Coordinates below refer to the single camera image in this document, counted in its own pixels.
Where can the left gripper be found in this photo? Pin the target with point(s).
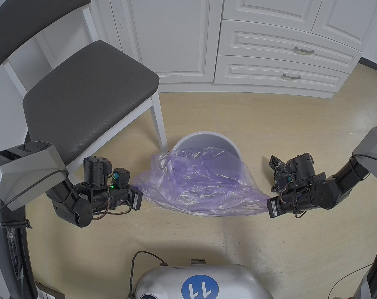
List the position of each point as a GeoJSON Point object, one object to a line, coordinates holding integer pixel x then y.
{"type": "Point", "coordinates": [126, 198]}

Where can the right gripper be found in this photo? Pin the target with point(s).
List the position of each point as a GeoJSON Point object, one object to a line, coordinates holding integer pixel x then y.
{"type": "Point", "coordinates": [285, 206]}

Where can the black and white wrapper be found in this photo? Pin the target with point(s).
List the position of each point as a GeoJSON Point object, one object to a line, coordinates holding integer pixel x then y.
{"type": "Point", "coordinates": [277, 170]}

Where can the purple plastic bag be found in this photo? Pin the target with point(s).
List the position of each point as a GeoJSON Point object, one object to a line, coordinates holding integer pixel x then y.
{"type": "Point", "coordinates": [201, 185]}

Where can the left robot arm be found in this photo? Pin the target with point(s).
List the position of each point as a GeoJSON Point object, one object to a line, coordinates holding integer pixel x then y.
{"type": "Point", "coordinates": [29, 173]}

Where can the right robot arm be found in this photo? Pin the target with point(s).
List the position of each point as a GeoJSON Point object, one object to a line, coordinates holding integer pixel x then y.
{"type": "Point", "coordinates": [331, 192]}

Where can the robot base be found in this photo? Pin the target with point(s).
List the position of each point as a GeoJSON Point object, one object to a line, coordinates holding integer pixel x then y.
{"type": "Point", "coordinates": [176, 282]}

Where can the pale grey trash bin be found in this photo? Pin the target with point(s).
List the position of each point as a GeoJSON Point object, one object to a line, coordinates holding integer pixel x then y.
{"type": "Point", "coordinates": [207, 140]}

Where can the white chair dark grey seat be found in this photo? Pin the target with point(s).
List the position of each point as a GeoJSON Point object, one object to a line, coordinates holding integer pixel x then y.
{"type": "Point", "coordinates": [88, 92]}

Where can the white wardrobe with drawers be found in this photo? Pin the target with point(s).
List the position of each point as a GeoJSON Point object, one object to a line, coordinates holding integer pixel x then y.
{"type": "Point", "coordinates": [176, 26]}

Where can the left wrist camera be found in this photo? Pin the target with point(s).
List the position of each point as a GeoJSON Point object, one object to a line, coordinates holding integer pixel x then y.
{"type": "Point", "coordinates": [123, 178]}

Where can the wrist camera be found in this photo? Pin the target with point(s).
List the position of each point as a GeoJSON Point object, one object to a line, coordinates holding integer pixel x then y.
{"type": "Point", "coordinates": [286, 182]}
{"type": "Point", "coordinates": [123, 178]}

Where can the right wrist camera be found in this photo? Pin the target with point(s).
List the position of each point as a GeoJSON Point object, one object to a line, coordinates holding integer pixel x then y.
{"type": "Point", "coordinates": [286, 182]}

